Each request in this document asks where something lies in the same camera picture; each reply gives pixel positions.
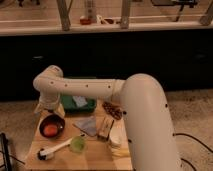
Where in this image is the brown chain toy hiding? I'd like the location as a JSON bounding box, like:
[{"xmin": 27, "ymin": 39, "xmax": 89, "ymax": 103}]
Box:
[{"xmin": 102, "ymin": 102, "xmax": 122, "ymax": 120}]

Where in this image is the small white cup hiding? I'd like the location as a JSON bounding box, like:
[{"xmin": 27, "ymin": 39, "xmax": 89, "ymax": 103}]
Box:
[{"xmin": 109, "ymin": 135, "xmax": 122, "ymax": 147}]

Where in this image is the light blue paper piece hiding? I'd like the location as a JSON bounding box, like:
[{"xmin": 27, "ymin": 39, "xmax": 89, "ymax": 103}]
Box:
[{"xmin": 73, "ymin": 96, "xmax": 87, "ymax": 107}]

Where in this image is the yellow sponge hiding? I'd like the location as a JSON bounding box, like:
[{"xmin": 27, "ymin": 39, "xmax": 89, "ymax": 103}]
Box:
[{"xmin": 111, "ymin": 148, "xmax": 130, "ymax": 157}]

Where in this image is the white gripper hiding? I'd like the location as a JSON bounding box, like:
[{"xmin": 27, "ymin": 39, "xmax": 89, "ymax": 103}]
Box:
[{"xmin": 34, "ymin": 98, "xmax": 65, "ymax": 118}]

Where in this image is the orange apple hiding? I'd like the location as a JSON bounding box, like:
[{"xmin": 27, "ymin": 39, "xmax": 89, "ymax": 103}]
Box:
[{"xmin": 44, "ymin": 125, "xmax": 58, "ymax": 137}]

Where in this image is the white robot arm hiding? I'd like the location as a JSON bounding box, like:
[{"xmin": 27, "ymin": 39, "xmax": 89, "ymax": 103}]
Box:
[{"xmin": 33, "ymin": 65, "xmax": 182, "ymax": 171}]

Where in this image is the dark purple bowl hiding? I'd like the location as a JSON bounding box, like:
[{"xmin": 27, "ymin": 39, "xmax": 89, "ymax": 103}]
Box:
[{"xmin": 39, "ymin": 114, "xmax": 65, "ymax": 138}]

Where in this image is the grey cloth piece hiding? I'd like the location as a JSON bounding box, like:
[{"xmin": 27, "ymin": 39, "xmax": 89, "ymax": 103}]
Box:
[{"xmin": 74, "ymin": 116, "xmax": 97, "ymax": 136}]

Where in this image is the wooden board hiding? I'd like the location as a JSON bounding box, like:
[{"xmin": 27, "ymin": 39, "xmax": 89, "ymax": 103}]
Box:
[{"xmin": 25, "ymin": 101, "xmax": 132, "ymax": 171}]

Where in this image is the wooden block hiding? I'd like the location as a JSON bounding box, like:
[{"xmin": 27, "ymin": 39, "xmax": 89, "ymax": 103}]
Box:
[{"xmin": 97, "ymin": 116, "xmax": 114, "ymax": 140}]

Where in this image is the translucent green cup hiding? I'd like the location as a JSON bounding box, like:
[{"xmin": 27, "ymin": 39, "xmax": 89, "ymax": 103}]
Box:
[{"xmin": 70, "ymin": 136, "xmax": 85, "ymax": 153}]

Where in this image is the black stand left edge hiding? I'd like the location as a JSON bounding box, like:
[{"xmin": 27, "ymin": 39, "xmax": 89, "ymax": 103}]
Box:
[{"xmin": 0, "ymin": 133, "xmax": 12, "ymax": 171}]

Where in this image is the white handled dish brush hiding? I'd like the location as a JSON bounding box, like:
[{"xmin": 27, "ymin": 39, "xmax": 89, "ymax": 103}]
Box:
[{"xmin": 37, "ymin": 137, "xmax": 74, "ymax": 160}]

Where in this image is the black cable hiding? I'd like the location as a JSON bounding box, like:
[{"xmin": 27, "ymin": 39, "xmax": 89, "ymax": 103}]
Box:
[{"xmin": 173, "ymin": 132, "xmax": 213, "ymax": 171}]

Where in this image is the green plastic tray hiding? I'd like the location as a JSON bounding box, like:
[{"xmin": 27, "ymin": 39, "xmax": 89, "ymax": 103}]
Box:
[{"xmin": 60, "ymin": 94, "xmax": 97, "ymax": 113}]

